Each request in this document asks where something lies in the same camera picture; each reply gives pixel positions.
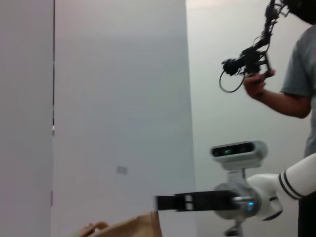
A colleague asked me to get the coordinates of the person in grey shirt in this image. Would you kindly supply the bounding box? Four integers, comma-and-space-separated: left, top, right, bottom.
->
280, 0, 316, 237

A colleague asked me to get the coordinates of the black looped device cable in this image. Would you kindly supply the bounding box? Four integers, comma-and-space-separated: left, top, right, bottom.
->
219, 70, 245, 94

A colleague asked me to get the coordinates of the person hand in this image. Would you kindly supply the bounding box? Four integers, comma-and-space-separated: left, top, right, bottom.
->
243, 70, 276, 99

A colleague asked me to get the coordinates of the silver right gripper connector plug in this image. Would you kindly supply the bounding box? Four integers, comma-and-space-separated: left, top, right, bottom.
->
223, 220, 244, 237

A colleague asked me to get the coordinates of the black teleoperation handle device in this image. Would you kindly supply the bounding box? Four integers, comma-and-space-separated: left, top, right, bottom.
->
221, 0, 289, 79

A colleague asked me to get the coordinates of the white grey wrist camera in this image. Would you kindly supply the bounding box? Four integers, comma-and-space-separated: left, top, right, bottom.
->
210, 140, 269, 183

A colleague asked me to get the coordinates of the khaki canvas food bag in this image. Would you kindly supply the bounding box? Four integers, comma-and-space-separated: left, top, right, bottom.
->
70, 211, 162, 237

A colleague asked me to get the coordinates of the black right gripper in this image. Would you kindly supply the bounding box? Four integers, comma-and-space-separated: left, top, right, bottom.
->
154, 190, 238, 213

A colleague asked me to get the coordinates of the person forearm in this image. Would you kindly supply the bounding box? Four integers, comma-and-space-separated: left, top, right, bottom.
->
256, 87, 312, 119

